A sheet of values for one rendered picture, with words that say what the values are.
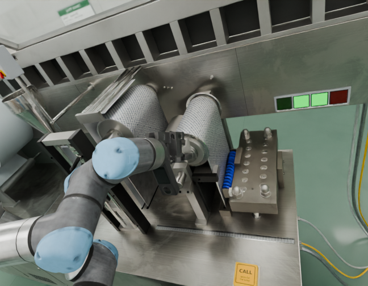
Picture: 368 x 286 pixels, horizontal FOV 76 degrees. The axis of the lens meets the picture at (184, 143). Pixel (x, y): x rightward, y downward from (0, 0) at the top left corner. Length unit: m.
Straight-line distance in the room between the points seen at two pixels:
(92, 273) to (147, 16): 0.87
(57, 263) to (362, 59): 0.97
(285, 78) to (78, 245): 0.83
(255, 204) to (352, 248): 1.18
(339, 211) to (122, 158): 1.86
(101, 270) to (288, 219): 0.66
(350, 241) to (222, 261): 1.22
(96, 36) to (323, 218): 1.85
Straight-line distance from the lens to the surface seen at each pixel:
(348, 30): 0.93
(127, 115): 0.85
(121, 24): 1.04
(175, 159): 0.60
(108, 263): 0.87
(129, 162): 0.43
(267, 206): 0.87
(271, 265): 0.90
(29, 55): 1.42
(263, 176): 0.94
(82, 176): 0.51
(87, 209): 0.46
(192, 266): 0.95
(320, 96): 1.01
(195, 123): 0.79
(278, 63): 0.94
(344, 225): 2.05
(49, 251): 0.43
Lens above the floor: 1.73
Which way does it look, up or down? 36 degrees down
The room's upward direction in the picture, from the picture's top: 23 degrees counter-clockwise
